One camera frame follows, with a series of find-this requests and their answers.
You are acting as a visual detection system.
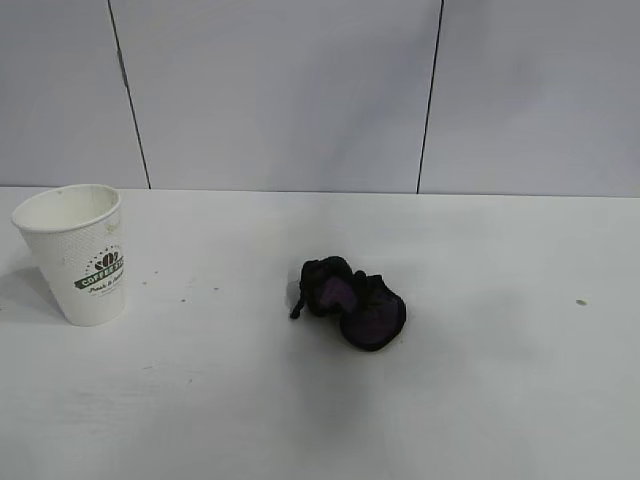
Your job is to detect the black and purple cloth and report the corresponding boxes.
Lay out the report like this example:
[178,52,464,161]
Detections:
[289,255,407,353]

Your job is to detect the white paper coffee cup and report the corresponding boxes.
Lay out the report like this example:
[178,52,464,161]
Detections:
[12,183,129,327]

